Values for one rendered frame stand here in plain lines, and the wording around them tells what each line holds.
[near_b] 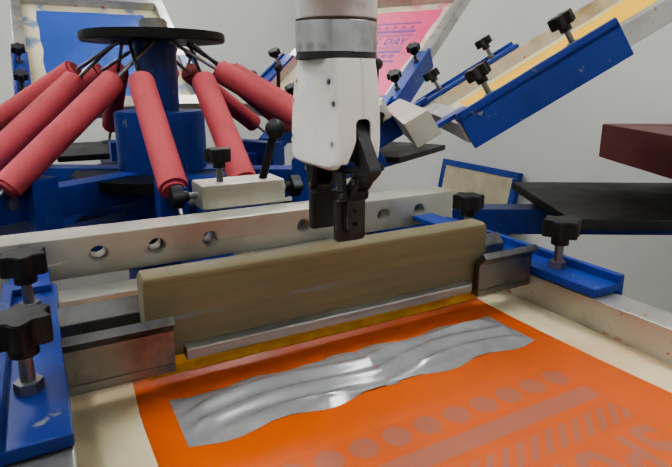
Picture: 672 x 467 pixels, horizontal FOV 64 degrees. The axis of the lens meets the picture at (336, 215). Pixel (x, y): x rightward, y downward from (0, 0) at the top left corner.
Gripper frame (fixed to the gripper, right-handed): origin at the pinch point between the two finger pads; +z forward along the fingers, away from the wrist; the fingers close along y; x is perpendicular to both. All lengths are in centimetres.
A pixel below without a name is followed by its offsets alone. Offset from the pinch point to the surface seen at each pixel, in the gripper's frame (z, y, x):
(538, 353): 13.3, 12.8, 16.0
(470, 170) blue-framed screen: 39, -193, 195
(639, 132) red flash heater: -1, -32, 98
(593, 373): 13.3, 17.9, 17.5
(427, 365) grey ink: 12.9, 10.0, 4.4
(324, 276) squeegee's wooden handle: 5.6, 1.7, -2.2
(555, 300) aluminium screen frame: 11.7, 6.9, 25.3
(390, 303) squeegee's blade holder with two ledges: 9.4, 3.0, 4.8
